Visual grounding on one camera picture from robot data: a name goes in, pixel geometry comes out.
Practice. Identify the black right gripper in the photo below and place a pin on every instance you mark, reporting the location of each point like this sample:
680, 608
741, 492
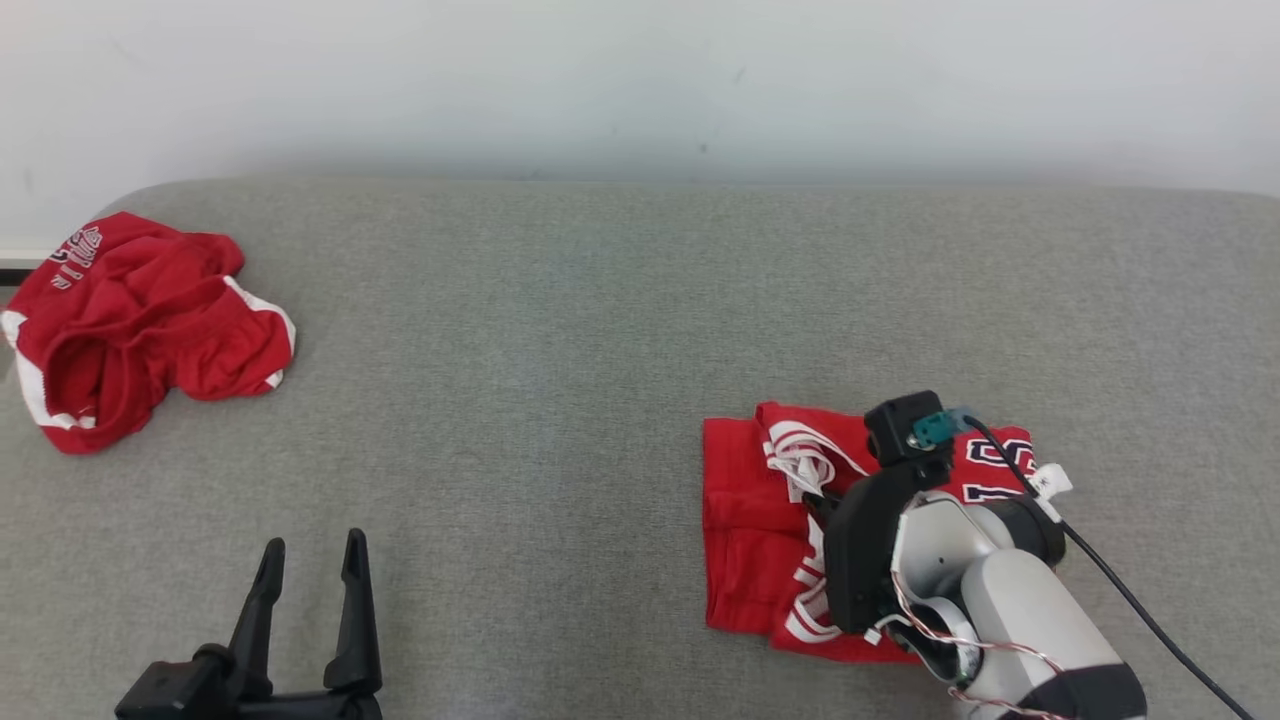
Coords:
860, 550

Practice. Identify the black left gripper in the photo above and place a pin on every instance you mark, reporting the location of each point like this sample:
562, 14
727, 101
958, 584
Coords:
300, 708

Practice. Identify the red white Bulls jersey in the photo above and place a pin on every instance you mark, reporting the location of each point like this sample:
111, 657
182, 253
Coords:
750, 530

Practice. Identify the red shorts white trim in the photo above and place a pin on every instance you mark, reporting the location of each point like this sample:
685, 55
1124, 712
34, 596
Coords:
130, 330

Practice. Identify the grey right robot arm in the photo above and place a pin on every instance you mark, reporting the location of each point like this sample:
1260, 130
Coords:
1010, 610

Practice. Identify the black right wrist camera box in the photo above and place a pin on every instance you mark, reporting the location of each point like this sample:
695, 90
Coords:
893, 430

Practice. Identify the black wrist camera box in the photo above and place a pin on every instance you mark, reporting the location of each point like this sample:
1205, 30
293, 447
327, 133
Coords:
170, 695
893, 430

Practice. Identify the teal right camera connector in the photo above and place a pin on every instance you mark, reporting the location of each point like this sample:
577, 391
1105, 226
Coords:
935, 430

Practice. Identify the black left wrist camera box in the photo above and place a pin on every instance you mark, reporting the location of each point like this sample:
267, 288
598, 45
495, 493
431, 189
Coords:
170, 695

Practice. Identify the black white wall skirting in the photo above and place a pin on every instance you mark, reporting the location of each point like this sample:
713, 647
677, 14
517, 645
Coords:
20, 268

